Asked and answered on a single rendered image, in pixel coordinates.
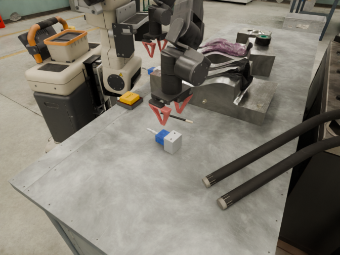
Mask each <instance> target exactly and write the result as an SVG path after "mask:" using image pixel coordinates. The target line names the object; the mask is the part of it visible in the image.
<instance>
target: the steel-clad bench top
mask: <svg viewBox="0 0 340 255"><path fill-rule="evenodd" d="M244 27H247V28H254V29H261V30H268V31H272V35H271V37H272V38H271V44H272V47H273V50H274V53H275V56H276V57H275V60H274V63H273V66H272V70H271V73H270V76H269V77H268V76H258V75H252V76H253V77H254V78H258V79H262V80H266V81H271V82H275V83H278V86H277V89H276V92H275V95H274V97H273V100H272V102H271V104H270V107H269V109H268V111H267V114H266V116H265V118H264V121H263V123H262V125H261V126H259V125H256V124H253V123H249V122H246V121H243V120H240V119H236V118H233V117H230V116H227V115H223V114H220V113H217V112H214V111H211V110H207V109H204V108H201V107H198V106H195V105H191V104H188V103H187V105H186V106H185V108H184V109H183V111H182V113H181V114H179V113H177V111H176V108H175V104H174V101H172V102H170V105H166V104H165V106H166V107H169V108H171V109H172V110H171V113H170V115H173V116H177V117H180V118H183V119H187V120H190V121H193V123H189V122H186V121H183V120H179V119H176V118H173V117H170V116H169V117H168V120H167V122H166V124H165V126H163V125H161V124H160V122H159V120H158V118H157V116H156V114H155V113H154V112H153V110H152V109H151V108H150V106H149V103H148V101H149V100H150V99H152V98H151V87H150V80H149V81H148V82H146V83H145V84H144V85H142V86H141V87H139V88H138V89H137V90H135V91H134V92H133V93H135V94H138V95H139V97H142V98H143V102H142V103H141V104H140V105H138V106H137V107H136V108H134V109H133V110H129V109H126V108H124V107H121V106H118V105H117V104H115V105H114V106H113V107H111V108H110V109H108V110H107V111H105V112H104V113H103V114H101V115H100V116H98V117H97V118H96V119H94V120H93V121H91V122H90V123H89V124H87V125H86V126H84V127H83V128H82V129H80V130H79V131H77V132H76V133H75V134H73V135H72V136H70V137H69V138H68V139H66V140H65V141H63V142H62V143H61V144H59V145H58V146H56V147H55V148H53V149H52V150H51V151H49V152H48V153H46V154H45V155H44V156H42V157H41V158H39V159H38V160H37V161H35V162H34V163H32V164H31V165H29V166H28V167H27V168H25V169H24V170H22V171H21V172H20V173H18V174H16V175H15V176H14V177H12V178H11V179H9V180H8V182H9V183H10V184H12V185H13V186H15V187H16V188H17V189H19V190H20V191H21V192H23V193H24V194H25V195H27V196H28V197H30V198H31V199H32V200H34V201H35V202H36V203H38V204H39V205H40V206H42V207H43V208H44V209H46V210H47V211H49V212H50V213H51V214H53V215H54V216H55V217H57V218H58V219H59V220H61V221H62V222H64V223H65V224H66V225H67V226H69V227H70V228H72V229H73V230H74V231H76V232H77V233H78V234H80V235H81V236H82V237H84V238H85V239H86V240H88V241H89V242H91V243H92V244H93V245H95V246H96V247H97V248H99V249H100V250H101V251H103V252H104V253H106V254H107V255H275V251H276V246H277V241H278V237H279V232H280V227H281V222H282V217H283V212H284V207H285V202H286V198H287V193H288V187H289V182H290V178H291V173H292V168H291V169H289V170H288V171H286V172H284V173H283V174H281V175H280V176H278V177H276V178H275V179H273V180H271V181H270V182H268V183H267V184H265V185H263V186H262V187H260V188H258V189H257V190H255V191H253V192H252V193H250V194H248V195H247V196H246V197H244V198H242V199H241V200H239V201H237V202H236V203H234V204H233V205H231V206H229V207H228V208H226V209H224V210H222V209H221V208H220V207H219V205H218V203H217V199H218V198H220V197H221V196H223V195H225V194H226V193H228V192H230V191H231V190H233V189H235V188H236V187H238V186H240V185H241V184H243V183H245V182H246V181H248V180H250V179H252V178H253V177H255V176H257V175H258V174H260V173H262V172H263V171H265V170H267V169H268V168H270V167H272V166H273V165H275V164H277V163H278V162H280V161H282V160H283V159H285V158H287V157H289V156H290V155H292V154H294V153H295V152H296V148H297V145H298V140H299V136H298V137H296V138H295V139H293V140H291V141H289V142H288V143H286V144H284V145H282V146H281V147H279V148H277V149H275V150H274V151H272V152H270V153H268V154H267V155H265V156H263V157H261V158H260V159H258V160H256V161H254V162H253V163H251V164H249V165H247V166H246V167H244V168H242V169H240V170H239V171H237V172H235V173H233V174H232V175H230V176H228V177H226V178H224V179H223V180H221V181H219V182H217V183H216V184H214V185H212V186H210V187H208V188H206V187H205V185H204V184H203V182H202V178H204V177H206V176H207V175H209V174H211V173H213V172H214V171H216V170H218V169H220V168H222V167H223V166H225V165H227V164H229V163H231V162H232V161H234V160H236V159H238V158H240V157H241V156H243V155H245V154H247V153H249V152H250V151H252V150H253V149H256V148H258V147H259V146H261V145H263V144H264V143H266V142H268V141H270V140H271V139H273V138H275V137H277V136H279V135H280V134H282V133H284V132H286V131H288V130H289V129H291V128H293V127H295V126H297V125H298V124H300V123H302V120H303V116H304V110H305V105H306V100H307V96H308V91H309V86H310V81H311V76H312V71H313V66H314V61H315V57H316V52H317V47H318V41H319V37H320V35H319V34H314V33H306V32H299V31H292V30H285V29H277V28H270V27H263V26H255V25H248V24H241V23H234V22H231V23H230V24H228V25H227V26H226V27H224V28H223V29H221V30H220V31H218V32H217V33H216V34H214V35H213V36H211V37H210V38H209V39H207V40H206V41H204V42H203V43H205V42H207V41H209V40H212V39H214V38H218V37H219V38H224V39H227V40H229V41H232V42H234V43H235V42H236V38H237V32H238V31H240V30H241V29H242V28H244ZM147 127H149V128H151V129H153V130H155V131H157V132H160V131H161V130H163V129H164V130H166V131H168V132H171V131H173V130H174V131H176V132H178V133H180V134H182V146H181V147H180V148H179V149H178V150H177V151H176V152H175V153H174V154H173V155H172V154H170V153H168V152H167V151H165V150H164V146H163V145H161V144H159V143H158V142H156V141H155V134H153V133H151V132H149V131H148V130H146V128H147Z"/></svg>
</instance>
